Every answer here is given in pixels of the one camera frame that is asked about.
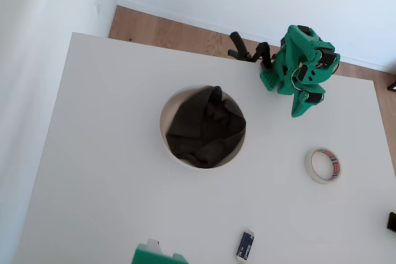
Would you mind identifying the white masking tape roll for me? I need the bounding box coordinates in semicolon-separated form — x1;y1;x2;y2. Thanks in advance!
304;147;343;184

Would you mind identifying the black cloth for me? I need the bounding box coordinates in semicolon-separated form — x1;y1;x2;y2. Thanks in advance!
166;85;248;169

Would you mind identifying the black box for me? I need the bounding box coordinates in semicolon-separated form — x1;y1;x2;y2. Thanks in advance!
386;211;396;232

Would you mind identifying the blue and white eraser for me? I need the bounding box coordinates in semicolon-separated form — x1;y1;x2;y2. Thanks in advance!
234;229;256;262

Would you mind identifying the white plastic piece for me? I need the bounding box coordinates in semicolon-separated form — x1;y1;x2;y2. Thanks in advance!
145;238;165;255

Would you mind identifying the green plastic part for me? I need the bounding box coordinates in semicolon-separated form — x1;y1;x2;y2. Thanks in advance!
131;243;189;264

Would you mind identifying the white wire loop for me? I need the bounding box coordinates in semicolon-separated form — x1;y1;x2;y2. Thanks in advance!
290;65;306;92

